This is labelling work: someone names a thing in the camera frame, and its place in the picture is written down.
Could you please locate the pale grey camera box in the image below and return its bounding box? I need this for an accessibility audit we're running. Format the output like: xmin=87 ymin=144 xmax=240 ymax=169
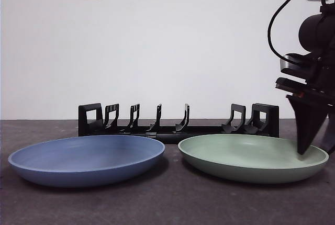
xmin=279 ymin=53 xmax=315 ymax=79

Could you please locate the green round plate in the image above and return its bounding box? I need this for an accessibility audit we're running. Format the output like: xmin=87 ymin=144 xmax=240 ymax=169
xmin=177 ymin=133 xmax=329 ymax=184

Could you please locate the blue round plate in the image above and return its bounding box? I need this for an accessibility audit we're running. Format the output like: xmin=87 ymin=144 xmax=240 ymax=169
xmin=7 ymin=134 xmax=166 ymax=188

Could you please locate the black plate rack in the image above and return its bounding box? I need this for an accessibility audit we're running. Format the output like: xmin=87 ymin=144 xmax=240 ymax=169
xmin=77 ymin=103 xmax=280 ymax=145

